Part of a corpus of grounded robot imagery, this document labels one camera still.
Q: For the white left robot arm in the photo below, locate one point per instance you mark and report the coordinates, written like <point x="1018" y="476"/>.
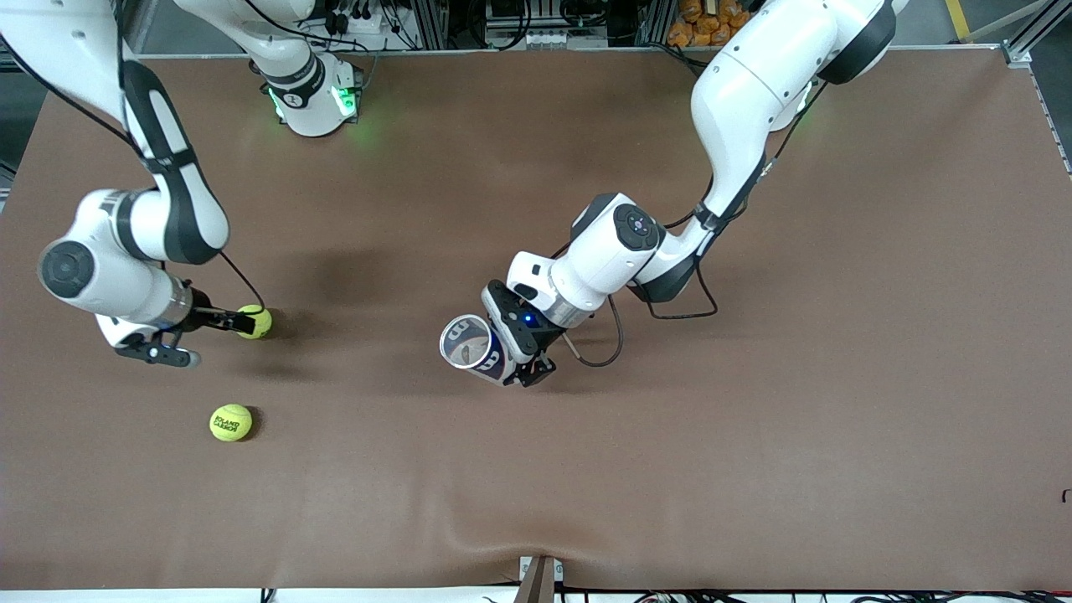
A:
<point x="754" y="92"/>

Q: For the aluminium frame post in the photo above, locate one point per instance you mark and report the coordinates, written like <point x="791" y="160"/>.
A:
<point x="429" y="21"/>
<point x="655" y="21"/>

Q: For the metal corner bracket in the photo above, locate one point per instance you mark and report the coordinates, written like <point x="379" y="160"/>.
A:
<point x="1018" y="55"/>

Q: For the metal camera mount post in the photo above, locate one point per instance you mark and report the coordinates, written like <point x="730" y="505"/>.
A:
<point x="540" y="582"/>

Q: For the white power strip black plugs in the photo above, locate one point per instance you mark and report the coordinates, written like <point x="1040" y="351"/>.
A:
<point x="358" y="21"/>

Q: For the aluminium frame profile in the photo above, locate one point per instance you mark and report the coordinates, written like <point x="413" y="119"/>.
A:
<point x="1043" y="29"/>

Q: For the yellow tennis ball Wilson print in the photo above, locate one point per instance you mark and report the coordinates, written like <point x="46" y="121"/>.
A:
<point x="260" y="326"/>

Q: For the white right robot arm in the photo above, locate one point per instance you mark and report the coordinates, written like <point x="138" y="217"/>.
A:
<point x="109" y="268"/>

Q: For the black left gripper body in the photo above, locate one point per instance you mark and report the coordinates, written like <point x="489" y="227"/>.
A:
<point x="543" y="349"/>

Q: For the white electrical box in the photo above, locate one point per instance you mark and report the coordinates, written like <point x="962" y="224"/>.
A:
<point x="544" y="38"/>

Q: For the brown table cover mat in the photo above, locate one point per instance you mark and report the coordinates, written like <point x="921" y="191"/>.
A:
<point x="502" y="469"/>

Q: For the pile of orange objects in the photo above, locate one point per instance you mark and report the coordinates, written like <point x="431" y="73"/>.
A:
<point x="712" y="25"/>

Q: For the yellow tennis ball Roland Garros print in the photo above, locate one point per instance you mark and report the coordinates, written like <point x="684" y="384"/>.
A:
<point x="230" y="423"/>

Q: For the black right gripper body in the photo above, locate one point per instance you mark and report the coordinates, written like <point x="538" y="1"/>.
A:
<point x="202" y="317"/>

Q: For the white blue tennis ball can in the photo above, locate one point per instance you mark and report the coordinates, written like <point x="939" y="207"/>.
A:
<point x="494" y="365"/>

